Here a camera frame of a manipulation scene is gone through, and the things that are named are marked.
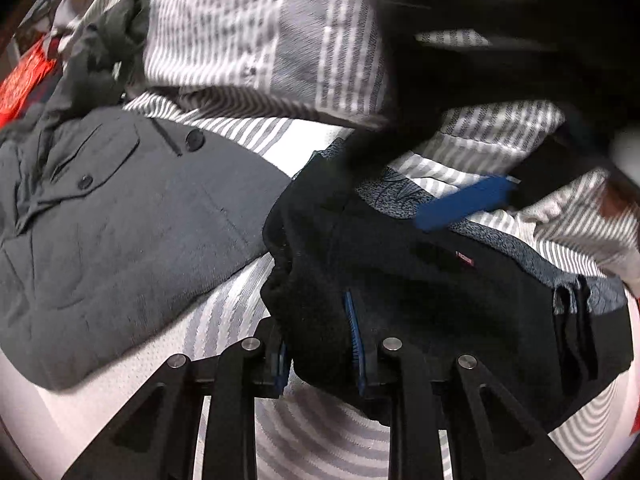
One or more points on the black pants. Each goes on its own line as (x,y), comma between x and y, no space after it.
(425,300)

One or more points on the striped bed sheet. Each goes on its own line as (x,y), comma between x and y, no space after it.
(310,440)

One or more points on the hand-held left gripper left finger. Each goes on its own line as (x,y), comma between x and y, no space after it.
(280,367)

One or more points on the red cloth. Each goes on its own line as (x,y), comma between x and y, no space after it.
(20,85)

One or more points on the grey quilted jacket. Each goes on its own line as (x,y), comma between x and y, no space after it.
(125,240)

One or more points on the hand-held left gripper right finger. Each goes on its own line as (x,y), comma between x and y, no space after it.
(359,355)

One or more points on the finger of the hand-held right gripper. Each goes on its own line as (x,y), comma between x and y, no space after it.
(465,205)

